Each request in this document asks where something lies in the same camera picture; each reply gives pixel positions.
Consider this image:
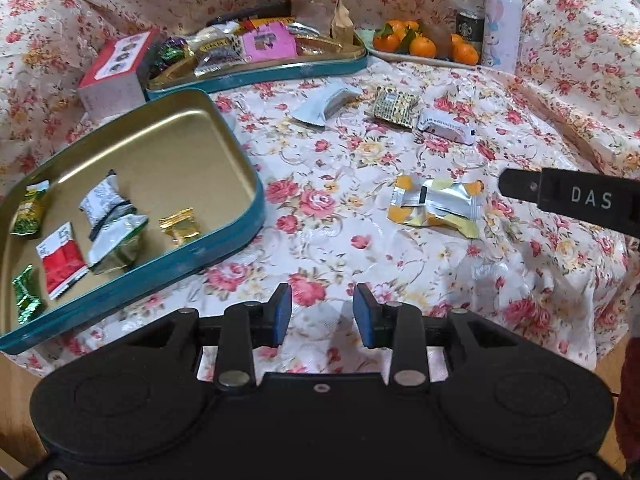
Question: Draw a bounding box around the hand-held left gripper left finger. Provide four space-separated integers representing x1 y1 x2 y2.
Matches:
122 282 293 391

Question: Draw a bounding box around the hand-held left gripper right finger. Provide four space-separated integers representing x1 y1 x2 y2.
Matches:
352 282 526 390

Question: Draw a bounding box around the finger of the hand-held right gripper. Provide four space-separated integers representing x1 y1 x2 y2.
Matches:
500 167 544 206

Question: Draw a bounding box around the gold foil candy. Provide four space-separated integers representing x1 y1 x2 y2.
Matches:
159 208 202 247

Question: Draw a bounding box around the green pea snack packet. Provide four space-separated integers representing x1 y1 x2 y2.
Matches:
87 214 151 275

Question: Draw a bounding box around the teal tin lid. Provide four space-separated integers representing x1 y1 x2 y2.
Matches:
0 89 266 356

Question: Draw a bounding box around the black and white snack packet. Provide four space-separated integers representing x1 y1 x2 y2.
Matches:
79 172 137 241

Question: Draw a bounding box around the red and white snack packet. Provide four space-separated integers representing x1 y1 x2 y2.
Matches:
36 221 90 301

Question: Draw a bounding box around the green foil candy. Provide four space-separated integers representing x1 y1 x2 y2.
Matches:
152 37 193 73
11 265 46 323

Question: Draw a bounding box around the green and yellow snack packet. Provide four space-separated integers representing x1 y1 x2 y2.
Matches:
10 180 51 236

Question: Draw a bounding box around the silver and yellow snack packet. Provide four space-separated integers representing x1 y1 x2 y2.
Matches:
387 174 485 221

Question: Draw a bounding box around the white dark-print snack packet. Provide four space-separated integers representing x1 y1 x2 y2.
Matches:
416 110 476 146

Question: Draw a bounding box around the floral tablecloth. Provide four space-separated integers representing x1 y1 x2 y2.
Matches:
0 0 640 376

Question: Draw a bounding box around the gold patterned snack packet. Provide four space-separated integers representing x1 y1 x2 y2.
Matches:
372 85 421 128

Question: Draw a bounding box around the lilac cartoon water bottle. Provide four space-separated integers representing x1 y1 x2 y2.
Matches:
480 0 524 75

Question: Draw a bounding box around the dark drink can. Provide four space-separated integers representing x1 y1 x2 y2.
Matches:
456 7 485 53

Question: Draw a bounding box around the pile of mandarin oranges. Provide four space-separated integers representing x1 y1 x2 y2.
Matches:
372 19 481 66

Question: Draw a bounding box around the pale green plate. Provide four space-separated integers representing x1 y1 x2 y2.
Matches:
367 27 483 68

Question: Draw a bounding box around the dark red cloth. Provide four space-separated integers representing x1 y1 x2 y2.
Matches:
614 342 640 472

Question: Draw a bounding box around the plain white snack packet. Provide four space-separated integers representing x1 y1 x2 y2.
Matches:
290 82 363 133

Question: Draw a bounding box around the teal tin box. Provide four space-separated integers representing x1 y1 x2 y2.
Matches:
144 27 368 103

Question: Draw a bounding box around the brown paper packet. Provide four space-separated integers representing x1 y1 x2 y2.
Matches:
328 0 356 46

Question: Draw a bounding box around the dark clear snack packet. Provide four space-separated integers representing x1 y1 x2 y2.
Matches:
194 46 246 78

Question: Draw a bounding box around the pink snack packet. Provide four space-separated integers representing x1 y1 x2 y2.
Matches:
241 25 298 63

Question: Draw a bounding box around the yellow striped snack packet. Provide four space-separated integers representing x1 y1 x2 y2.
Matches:
192 36 241 55

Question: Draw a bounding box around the cream round wrapped snack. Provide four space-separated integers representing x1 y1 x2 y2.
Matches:
187 26 236 43

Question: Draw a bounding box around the orange snack packet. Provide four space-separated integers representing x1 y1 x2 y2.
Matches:
240 16 296 31

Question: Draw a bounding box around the red cardboard box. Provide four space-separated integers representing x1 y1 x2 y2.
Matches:
77 29 160 116

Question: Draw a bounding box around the long black snack packet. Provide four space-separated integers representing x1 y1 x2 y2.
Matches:
206 0 292 26

